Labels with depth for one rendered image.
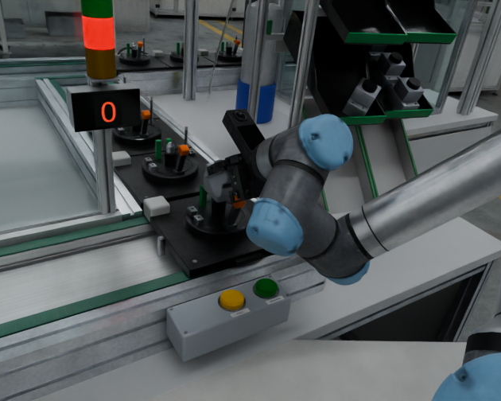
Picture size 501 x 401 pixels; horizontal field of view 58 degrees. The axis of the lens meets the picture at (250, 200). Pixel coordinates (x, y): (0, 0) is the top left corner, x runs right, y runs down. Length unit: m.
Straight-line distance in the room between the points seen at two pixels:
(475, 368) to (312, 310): 0.63
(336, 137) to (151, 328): 0.43
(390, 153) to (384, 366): 0.53
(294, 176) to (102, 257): 0.50
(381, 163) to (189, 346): 0.65
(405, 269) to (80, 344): 0.73
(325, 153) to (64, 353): 0.48
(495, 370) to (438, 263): 0.87
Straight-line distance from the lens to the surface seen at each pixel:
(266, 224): 0.56
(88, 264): 0.94
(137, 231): 1.00
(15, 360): 0.75
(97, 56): 0.84
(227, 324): 0.76
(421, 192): 0.63
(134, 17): 8.24
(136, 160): 1.22
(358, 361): 0.88
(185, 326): 0.74
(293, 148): 0.61
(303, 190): 0.58
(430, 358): 0.94
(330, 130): 0.60
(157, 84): 2.08
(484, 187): 0.63
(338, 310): 0.96
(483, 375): 0.34
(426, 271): 1.15
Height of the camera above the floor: 1.49
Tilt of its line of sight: 30 degrees down
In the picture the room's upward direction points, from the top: 6 degrees clockwise
